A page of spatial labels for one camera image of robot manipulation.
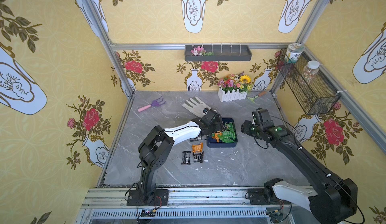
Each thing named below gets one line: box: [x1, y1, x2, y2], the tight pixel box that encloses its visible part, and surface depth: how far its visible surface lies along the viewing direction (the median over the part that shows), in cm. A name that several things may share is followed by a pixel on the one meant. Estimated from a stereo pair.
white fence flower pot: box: [217, 70, 253, 103], surface depth 108 cm
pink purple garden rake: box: [137, 95, 167, 113], surface depth 116 cm
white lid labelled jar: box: [284, 43, 305, 64], surface depth 87 cm
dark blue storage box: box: [206, 117, 238, 148], surface depth 94 cm
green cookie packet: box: [218, 122, 236, 144], surface depth 94 cm
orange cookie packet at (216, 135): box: [212, 130, 223, 143], surface depth 95 cm
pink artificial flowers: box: [190, 45, 214, 57], surface depth 89 cm
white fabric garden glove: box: [181, 96, 212, 118], surface depth 115 cm
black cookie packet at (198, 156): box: [192, 150, 205, 164], surface depth 87 cm
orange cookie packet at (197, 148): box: [191, 142, 204, 153], surface depth 92 cm
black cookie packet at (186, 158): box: [180, 150, 192, 165], surface depth 87 cm
